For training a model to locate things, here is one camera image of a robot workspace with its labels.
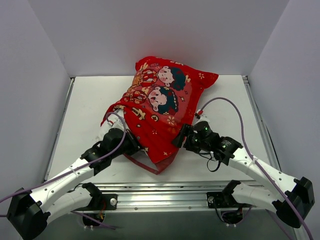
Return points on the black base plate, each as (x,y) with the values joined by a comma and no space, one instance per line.
(215,199)
(108,202)

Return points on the red printed pillowcase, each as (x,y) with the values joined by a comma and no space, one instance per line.
(163,96)

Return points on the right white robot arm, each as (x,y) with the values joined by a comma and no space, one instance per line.
(291,199)

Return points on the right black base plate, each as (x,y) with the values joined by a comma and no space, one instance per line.
(215,199)

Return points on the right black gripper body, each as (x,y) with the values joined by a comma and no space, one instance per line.
(184,136)

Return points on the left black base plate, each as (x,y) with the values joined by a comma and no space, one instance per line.
(108,202)

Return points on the aluminium front rail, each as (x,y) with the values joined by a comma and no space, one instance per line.
(159,197)

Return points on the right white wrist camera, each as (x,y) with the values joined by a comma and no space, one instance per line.
(201,117)

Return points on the white pillow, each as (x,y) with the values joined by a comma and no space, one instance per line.
(116,121)

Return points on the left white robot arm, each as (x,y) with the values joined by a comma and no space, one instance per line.
(31,210)

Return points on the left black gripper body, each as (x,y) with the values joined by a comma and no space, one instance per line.
(135,144)

